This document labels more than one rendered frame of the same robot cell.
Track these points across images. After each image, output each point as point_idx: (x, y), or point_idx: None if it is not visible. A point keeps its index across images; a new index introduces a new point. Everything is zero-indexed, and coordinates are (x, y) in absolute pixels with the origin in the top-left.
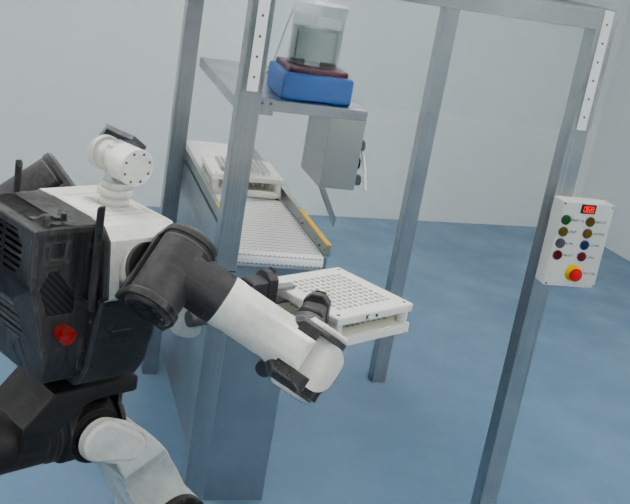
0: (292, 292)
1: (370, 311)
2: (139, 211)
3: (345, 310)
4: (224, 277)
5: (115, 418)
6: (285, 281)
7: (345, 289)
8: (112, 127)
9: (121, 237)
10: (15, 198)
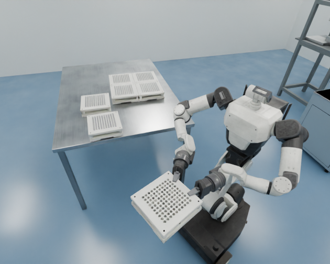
0: (188, 189)
1: (153, 180)
2: (243, 104)
3: (165, 178)
4: (209, 93)
5: (228, 151)
6: (192, 201)
7: (162, 201)
8: (268, 90)
9: (240, 97)
10: (279, 103)
